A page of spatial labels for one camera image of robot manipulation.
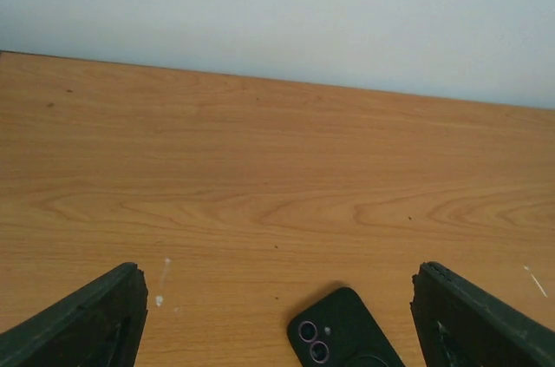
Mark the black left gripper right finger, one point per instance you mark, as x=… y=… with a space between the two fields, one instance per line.
x=459 y=324

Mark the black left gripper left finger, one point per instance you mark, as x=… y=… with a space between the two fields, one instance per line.
x=100 y=324

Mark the black phone case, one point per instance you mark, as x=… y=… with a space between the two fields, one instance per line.
x=338 y=330

